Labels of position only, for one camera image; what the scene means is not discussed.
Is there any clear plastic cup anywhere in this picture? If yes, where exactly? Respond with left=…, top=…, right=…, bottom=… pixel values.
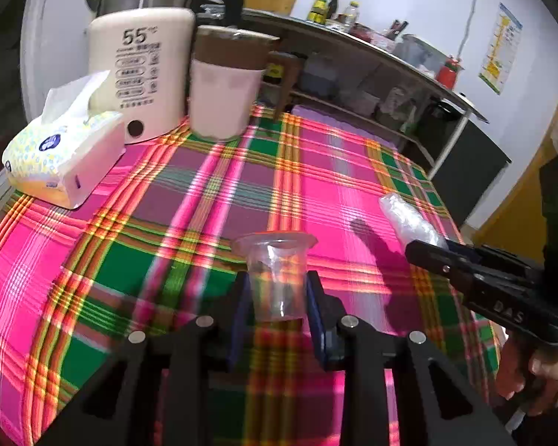
left=232, top=230, right=317, bottom=322

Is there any clear plastic wrap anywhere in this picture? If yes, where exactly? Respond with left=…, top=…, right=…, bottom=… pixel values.
left=379, top=192, right=448, bottom=250

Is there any white metal kitchen shelf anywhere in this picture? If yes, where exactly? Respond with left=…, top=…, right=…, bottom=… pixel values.
left=243, top=9, right=497, bottom=179

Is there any person's right hand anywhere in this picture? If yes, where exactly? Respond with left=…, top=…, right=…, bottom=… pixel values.
left=495, top=334, right=558, bottom=416

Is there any plaid pink green tablecloth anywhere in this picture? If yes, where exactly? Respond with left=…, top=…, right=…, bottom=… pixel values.
left=0, top=108, right=499, bottom=445

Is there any red thermos bottle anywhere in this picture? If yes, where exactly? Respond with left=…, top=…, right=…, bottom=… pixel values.
left=435, top=55, right=462, bottom=91

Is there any pink jug brown lid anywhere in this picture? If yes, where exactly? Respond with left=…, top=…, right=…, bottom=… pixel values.
left=188, top=25, right=302, bottom=142

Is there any white tissue pack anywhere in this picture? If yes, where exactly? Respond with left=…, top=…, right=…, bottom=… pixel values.
left=1, top=71, right=125, bottom=210

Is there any white water dispenser kettle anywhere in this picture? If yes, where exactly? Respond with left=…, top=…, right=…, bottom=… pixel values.
left=87, top=7, right=195, bottom=144

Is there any yellow label oil bottle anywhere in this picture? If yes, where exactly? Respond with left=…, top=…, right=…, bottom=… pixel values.
left=306, top=0, right=328, bottom=25

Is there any yellow green wall poster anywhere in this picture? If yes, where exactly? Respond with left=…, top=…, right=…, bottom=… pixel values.
left=479, top=3, right=523, bottom=95

